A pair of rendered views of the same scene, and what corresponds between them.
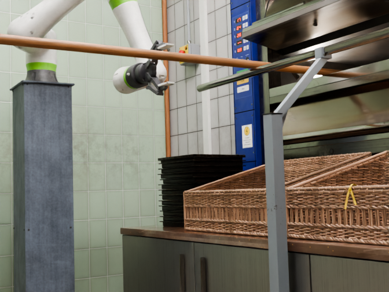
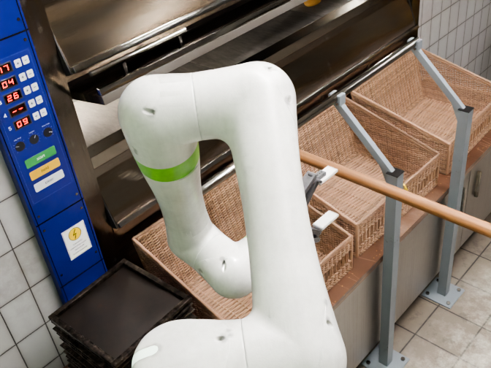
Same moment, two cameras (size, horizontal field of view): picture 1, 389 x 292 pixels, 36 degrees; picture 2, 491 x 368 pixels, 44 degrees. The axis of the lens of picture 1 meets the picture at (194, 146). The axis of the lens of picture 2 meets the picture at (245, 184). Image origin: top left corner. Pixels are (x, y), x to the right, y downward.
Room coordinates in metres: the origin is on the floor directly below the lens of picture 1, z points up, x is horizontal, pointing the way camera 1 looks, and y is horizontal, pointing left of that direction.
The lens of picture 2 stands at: (2.48, 1.20, 2.08)
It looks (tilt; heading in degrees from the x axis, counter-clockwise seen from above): 36 degrees down; 259
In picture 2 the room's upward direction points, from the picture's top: 7 degrees counter-clockwise
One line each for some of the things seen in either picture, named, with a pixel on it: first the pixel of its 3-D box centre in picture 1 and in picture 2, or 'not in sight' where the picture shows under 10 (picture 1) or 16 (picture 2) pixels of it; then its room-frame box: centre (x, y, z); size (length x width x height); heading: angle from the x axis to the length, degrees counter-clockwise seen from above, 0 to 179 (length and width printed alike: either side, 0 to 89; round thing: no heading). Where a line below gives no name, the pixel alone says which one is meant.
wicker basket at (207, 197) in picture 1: (273, 192); (246, 253); (2.22, -0.29, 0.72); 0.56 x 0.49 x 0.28; 31
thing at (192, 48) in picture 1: (189, 54); not in sight; (3.11, 0.01, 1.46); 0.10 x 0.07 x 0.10; 33
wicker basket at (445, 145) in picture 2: not in sight; (428, 104); (1.21, -0.94, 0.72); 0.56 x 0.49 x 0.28; 34
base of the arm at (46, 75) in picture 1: (37, 81); not in sight; (2.54, 0.67, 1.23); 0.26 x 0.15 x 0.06; 30
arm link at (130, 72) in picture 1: (140, 75); not in sight; (2.26, 0.20, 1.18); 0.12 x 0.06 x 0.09; 122
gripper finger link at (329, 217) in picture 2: (166, 84); (325, 220); (2.08, 0.09, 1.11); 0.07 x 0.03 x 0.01; 32
